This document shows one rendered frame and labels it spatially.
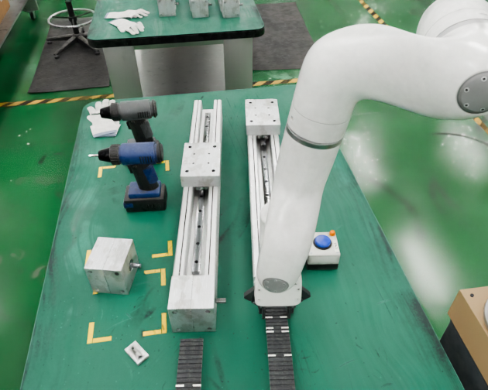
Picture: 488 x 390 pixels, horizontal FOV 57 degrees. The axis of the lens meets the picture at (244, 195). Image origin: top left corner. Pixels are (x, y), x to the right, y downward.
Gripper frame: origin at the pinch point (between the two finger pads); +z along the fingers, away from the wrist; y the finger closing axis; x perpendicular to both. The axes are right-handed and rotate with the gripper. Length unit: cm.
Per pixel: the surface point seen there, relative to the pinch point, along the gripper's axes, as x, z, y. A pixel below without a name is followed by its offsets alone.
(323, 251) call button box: 14.5, -2.9, 12.8
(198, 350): -10.0, -0.1, -17.3
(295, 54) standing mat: 304, 80, 41
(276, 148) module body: 55, -5, 4
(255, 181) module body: 39.3, -5.3, -3.5
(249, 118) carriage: 66, -9, -5
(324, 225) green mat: 29.3, 3.1, 16.1
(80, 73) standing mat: 275, 80, -135
